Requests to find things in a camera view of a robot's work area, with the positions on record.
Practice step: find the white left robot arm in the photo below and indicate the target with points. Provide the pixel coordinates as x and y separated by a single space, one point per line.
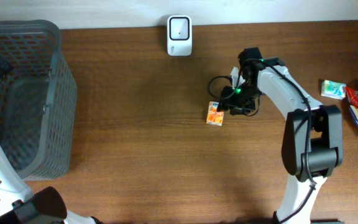
18 203

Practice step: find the orange Kleenex tissue pack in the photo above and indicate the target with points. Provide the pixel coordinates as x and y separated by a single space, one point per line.
214 116

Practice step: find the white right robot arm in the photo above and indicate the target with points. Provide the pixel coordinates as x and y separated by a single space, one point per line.
312 144

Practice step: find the white barcode scanner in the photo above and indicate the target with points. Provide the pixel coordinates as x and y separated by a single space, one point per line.
179 36

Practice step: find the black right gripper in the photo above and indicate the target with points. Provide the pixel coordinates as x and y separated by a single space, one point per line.
227 101

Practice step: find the grey plastic basket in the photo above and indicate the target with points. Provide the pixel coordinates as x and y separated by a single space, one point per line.
37 100

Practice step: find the green Kleenex tissue pack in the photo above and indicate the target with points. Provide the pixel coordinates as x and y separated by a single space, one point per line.
334 90

